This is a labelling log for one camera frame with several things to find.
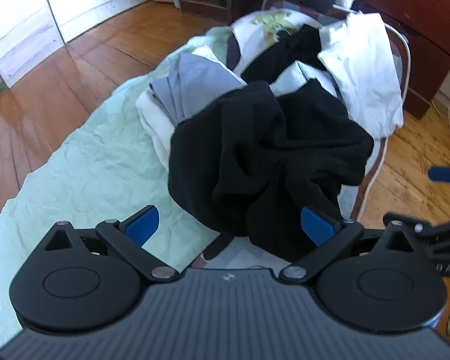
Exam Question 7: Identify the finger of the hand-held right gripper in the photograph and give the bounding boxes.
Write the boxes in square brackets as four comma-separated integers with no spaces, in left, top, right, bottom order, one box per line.
[382,213,440,245]
[427,165,450,185]

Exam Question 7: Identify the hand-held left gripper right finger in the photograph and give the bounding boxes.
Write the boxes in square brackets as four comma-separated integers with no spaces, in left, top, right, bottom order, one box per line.
[279,206,417,284]

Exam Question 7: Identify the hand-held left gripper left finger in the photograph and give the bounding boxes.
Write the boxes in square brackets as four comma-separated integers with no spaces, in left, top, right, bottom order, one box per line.
[41,205,181,284]

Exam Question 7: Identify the large black garment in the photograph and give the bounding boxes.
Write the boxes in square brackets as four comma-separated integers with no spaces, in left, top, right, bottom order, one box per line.
[167,80,376,263]

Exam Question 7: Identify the light green quilted blanket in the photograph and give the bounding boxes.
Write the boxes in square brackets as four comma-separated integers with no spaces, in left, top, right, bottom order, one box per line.
[0,26,248,349]

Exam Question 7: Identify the white cloth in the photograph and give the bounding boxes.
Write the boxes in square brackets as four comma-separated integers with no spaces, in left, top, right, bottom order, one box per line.
[135,94,182,171]

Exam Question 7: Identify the white shirt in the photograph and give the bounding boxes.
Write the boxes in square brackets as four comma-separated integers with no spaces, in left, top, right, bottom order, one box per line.
[317,13,404,138]

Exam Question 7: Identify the dark wooden dresser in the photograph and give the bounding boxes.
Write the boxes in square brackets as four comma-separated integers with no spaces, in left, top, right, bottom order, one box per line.
[362,0,450,121]

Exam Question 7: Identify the grey-blue shirt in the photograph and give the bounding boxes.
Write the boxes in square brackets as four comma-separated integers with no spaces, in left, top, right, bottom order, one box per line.
[148,52,248,125]

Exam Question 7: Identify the pale blue shirt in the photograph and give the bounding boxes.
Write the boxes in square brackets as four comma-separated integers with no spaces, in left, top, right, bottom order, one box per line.
[271,60,339,99]

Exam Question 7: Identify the small black garment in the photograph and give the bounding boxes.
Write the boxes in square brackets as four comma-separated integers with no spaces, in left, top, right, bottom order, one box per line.
[242,24,322,85]

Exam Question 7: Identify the white printed t-shirt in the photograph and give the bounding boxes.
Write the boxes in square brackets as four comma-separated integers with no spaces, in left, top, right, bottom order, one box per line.
[230,9,323,79]

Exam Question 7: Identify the white wardrobe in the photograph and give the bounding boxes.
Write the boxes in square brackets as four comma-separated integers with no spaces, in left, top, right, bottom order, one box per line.
[0,0,156,91]

